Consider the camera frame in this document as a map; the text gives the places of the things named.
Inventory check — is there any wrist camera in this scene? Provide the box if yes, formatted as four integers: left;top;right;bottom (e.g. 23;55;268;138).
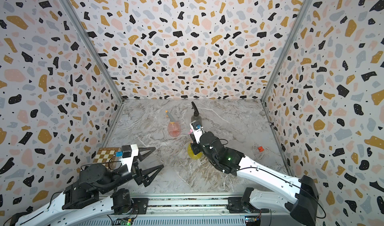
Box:
190;121;204;144
116;144;139;172

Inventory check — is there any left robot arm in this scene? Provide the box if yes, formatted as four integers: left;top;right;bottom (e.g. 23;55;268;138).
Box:
10;145;164;226

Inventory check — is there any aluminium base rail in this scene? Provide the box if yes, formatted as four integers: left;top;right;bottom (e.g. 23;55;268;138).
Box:
59;192;319;226

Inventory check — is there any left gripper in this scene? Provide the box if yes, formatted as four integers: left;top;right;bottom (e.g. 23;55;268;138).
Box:
98;147;164;196

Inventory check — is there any wooden chessboard box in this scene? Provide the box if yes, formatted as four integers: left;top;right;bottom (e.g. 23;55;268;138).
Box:
93;147;120;163

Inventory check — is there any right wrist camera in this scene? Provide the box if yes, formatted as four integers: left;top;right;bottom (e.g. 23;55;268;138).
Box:
190;121;204;144

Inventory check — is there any black spray nozzle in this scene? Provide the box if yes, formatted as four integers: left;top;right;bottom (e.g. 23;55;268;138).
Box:
192;102;200;117

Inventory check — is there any orange grey spray nozzle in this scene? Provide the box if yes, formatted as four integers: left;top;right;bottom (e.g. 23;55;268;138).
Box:
166;111;177;124

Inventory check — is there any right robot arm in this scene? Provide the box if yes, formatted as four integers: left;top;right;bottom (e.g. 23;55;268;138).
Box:
190;129;321;226

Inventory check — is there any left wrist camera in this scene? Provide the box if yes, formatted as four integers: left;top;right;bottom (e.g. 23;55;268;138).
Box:
116;144;139;172

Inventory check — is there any yellow spray bottle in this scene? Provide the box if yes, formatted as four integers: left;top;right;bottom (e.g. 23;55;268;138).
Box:
187;141;204;160

